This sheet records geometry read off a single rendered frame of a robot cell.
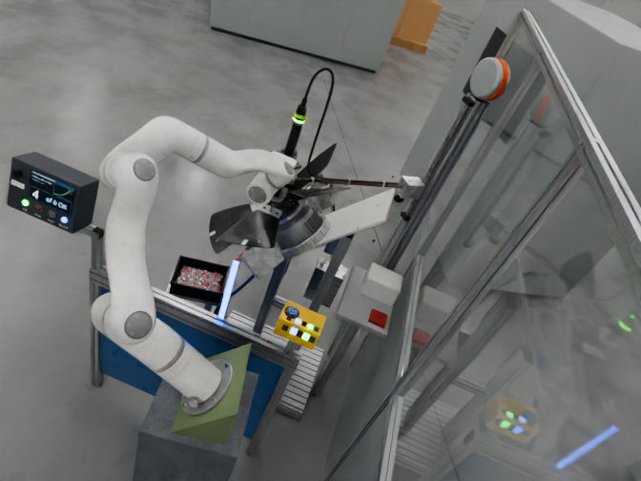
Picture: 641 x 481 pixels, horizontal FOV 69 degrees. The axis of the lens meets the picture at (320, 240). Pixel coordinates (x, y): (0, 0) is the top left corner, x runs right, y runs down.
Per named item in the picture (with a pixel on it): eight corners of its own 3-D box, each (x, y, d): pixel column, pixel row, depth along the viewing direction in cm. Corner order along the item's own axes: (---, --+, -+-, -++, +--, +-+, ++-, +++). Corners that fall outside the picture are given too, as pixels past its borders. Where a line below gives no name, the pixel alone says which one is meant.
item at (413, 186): (413, 190, 214) (421, 176, 209) (420, 199, 210) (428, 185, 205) (395, 189, 210) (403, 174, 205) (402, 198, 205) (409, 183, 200)
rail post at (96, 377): (102, 381, 238) (104, 279, 189) (97, 387, 235) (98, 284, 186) (95, 378, 238) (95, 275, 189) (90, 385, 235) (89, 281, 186)
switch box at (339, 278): (333, 297, 246) (347, 268, 232) (329, 308, 238) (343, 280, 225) (307, 285, 246) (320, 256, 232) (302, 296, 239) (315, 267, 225)
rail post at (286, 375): (255, 449, 236) (297, 364, 188) (252, 456, 233) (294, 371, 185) (248, 446, 236) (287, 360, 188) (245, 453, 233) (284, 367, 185)
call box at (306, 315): (318, 333, 178) (326, 316, 172) (311, 352, 171) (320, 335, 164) (280, 316, 179) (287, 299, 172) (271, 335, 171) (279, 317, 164)
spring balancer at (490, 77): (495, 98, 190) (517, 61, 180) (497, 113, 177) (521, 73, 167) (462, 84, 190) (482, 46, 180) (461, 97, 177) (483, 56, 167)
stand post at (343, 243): (288, 370, 277) (356, 227, 206) (283, 383, 270) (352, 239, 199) (281, 367, 277) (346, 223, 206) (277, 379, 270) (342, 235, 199)
